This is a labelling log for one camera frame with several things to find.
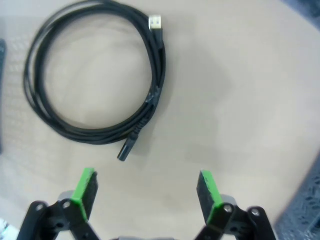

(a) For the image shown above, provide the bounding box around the black coiled cable USB plug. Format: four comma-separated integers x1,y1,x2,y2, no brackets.
22,0,167,162

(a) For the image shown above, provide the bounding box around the grey plastic lattice basket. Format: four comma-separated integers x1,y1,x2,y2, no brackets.
273,139,320,240

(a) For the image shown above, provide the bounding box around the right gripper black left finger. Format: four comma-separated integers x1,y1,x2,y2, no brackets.
18,167,101,240

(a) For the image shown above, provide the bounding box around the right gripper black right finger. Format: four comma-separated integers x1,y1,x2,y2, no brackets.
194,169,278,240

